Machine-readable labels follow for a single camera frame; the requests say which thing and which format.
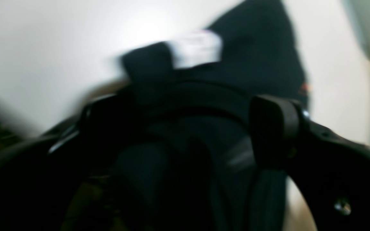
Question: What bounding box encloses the black T-shirt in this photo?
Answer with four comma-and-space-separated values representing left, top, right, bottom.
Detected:
112, 0, 307, 231

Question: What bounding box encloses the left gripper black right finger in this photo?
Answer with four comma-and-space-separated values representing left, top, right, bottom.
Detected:
249, 95, 370, 231

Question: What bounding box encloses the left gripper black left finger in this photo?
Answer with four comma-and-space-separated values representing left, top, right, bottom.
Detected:
0, 93, 147, 231

